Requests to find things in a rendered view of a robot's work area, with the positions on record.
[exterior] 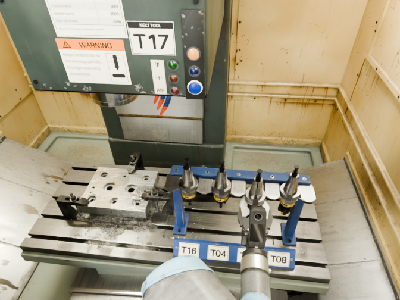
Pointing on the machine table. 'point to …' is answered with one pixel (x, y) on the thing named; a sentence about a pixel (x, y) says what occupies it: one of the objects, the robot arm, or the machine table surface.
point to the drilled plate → (107, 208)
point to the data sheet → (88, 18)
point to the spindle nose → (112, 99)
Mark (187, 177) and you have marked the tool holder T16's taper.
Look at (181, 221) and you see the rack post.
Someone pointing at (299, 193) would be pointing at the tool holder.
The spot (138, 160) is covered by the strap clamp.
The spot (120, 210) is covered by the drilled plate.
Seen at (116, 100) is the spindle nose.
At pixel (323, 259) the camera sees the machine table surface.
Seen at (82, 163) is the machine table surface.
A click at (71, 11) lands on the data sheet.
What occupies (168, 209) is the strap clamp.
